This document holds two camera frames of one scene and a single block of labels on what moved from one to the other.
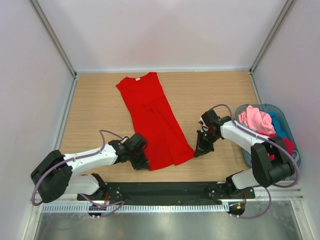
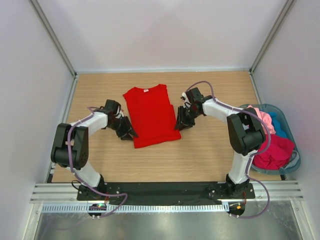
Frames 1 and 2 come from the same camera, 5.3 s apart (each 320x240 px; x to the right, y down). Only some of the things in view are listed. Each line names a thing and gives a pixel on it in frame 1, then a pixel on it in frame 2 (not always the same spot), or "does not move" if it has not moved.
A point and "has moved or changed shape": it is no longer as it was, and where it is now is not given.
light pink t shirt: (258, 120) does not move
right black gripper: (201, 148) → (182, 122)
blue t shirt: (278, 125) does not move
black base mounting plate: (180, 191) does not move
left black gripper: (143, 164) → (128, 130)
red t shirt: (155, 119) has moved or changed shape
